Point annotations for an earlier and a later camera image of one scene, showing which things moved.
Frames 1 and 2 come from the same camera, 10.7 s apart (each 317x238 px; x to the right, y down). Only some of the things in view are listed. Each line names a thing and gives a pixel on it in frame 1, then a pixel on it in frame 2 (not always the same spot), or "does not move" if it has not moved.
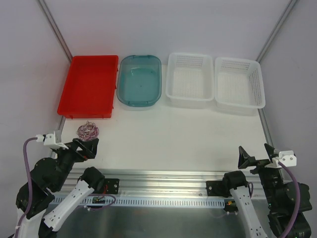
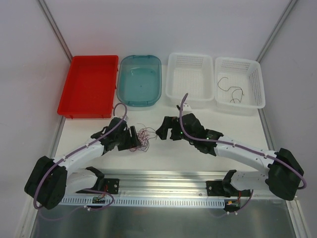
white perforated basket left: (189, 82) does not move
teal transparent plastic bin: (139, 81) does not move
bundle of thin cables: (87, 131) to (144, 134)
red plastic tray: (90, 88) does not move
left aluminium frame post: (50, 21) does not move
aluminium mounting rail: (164, 182) does not move
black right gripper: (259, 161) to (170, 126)
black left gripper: (75, 149) to (129, 140)
